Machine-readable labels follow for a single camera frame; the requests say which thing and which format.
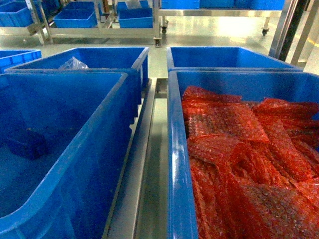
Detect blue bin rear left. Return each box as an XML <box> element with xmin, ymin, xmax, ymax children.
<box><xmin>5</xmin><ymin>46</ymin><xmax>150</xmax><ymax>104</ymax></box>

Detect blue bin rear right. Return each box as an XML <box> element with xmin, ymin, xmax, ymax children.
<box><xmin>167</xmin><ymin>46</ymin><xmax>302</xmax><ymax>72</ymax></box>

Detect steel shelf rack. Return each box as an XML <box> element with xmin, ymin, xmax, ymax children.
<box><xmin>102</xmin><ymin>78</ymin><xmax>167</xmax><ymax>239</ymax></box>

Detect empty blue bin lower left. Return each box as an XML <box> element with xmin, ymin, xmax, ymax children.
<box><xmin>0</xmin><ymin>72</ymin><xmax>138</xmax><ymax>239</ymax></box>

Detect blue bin with red wrap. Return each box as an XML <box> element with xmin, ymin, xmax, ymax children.
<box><xmin>167</xmin><ymin>70</ymin><xmax>319</xmax><ymax>239</ymax></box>

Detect dark blue part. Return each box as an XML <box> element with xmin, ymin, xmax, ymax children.
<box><xmin>4</xmin><ymin>130</ymin><xmax>48</xmax><ymax>160</ymax></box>

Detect clear plastic bag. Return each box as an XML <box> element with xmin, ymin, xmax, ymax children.
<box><xmin>59</xmin><ymin>57</ymin><xmax>89</xmax><ymax>70</ymax></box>

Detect red bubble wrap bags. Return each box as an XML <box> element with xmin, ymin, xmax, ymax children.
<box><xmin>181</xmin><ymin>86</ymin><xmax>319</xmax><ymax>239</ymax></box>

